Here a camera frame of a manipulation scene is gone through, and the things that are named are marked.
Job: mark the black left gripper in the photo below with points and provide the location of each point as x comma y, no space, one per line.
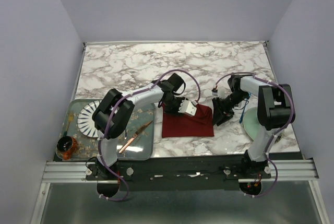
167,110

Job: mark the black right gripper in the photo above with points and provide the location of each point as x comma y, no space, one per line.
222,114

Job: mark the dark red cloth napkin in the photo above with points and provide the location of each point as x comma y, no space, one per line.
199,125

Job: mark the blue handled fork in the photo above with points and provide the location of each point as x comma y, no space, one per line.
244,108

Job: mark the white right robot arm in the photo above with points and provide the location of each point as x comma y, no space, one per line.
275,111

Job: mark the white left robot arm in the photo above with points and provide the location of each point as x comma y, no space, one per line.
114,111

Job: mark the light green plate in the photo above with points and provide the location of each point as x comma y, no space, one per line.
250,123

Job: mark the rose gold knife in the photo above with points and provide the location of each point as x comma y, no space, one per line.
135,135

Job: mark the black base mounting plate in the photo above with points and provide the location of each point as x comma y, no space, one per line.
180,184

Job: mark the blue striped white plate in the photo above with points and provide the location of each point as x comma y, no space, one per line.
85,122

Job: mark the gold fork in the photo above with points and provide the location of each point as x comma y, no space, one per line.
70,119

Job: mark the black and orange cup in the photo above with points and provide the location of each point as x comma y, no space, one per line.
67,145

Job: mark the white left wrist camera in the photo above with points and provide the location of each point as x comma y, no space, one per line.
188,108

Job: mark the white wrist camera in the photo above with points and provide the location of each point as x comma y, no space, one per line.
217,92
188,108

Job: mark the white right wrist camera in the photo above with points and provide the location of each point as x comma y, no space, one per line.
217,92

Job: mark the aluminium frame rail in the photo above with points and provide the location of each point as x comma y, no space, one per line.
79,172

